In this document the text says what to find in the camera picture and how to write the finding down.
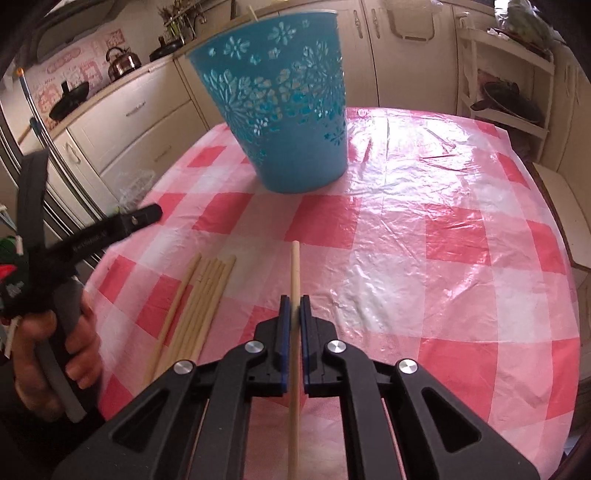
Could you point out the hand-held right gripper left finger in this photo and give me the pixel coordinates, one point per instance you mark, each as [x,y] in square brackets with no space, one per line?
[285,350]

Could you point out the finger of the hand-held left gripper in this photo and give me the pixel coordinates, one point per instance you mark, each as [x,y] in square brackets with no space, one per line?
[138,219]

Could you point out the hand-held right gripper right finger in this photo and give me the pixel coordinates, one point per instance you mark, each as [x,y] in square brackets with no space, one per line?
[305,350]

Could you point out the row of wooden chopsticks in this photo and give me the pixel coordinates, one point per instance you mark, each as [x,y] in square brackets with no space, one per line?
[207,300]

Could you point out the blue perforated plastic basket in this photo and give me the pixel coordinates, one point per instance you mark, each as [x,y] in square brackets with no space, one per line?
[295,157]

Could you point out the person's left hand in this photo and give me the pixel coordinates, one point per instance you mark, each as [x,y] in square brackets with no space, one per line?
[32,369]

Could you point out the clear plastic container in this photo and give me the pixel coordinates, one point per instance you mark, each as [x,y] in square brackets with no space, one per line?
[136,187]

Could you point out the cream drawer cabinet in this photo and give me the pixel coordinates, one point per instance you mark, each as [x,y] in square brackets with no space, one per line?
[138,120]

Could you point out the pink checked plastic tablecloth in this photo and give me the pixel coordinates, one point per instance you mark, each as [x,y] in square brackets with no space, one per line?
[415,277]

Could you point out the black wok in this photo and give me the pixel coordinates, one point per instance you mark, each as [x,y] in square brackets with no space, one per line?
[69,104]

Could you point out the metal kettle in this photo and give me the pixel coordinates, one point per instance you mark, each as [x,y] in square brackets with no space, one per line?
[122,64]

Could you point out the thin metal pole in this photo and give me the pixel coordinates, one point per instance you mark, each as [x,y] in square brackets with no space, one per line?
[28,99]

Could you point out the black cooking pot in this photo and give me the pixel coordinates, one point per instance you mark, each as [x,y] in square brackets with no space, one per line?
[164,50]

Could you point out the metal utensil rack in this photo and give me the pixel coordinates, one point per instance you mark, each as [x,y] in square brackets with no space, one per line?
[178,21]

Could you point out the cream kitchen cabinet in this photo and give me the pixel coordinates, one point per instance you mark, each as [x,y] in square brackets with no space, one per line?
[572,115]
[369,55]

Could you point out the wooden stool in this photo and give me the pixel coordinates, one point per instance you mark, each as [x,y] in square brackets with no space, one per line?
[558,203]

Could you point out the black frying pan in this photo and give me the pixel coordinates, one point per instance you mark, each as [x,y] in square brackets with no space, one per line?
[508,106]

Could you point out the white hanging bag holder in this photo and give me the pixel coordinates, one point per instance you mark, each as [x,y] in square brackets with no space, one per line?
[392,27]

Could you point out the white shelf rack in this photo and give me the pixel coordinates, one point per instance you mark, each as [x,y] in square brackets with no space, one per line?
[466,69]

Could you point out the plastic bag of greens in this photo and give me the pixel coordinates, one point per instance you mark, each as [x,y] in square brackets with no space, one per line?
[526,21]

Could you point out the pink patterned wall sticker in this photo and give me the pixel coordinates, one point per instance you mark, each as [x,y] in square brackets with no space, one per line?
[87,69]

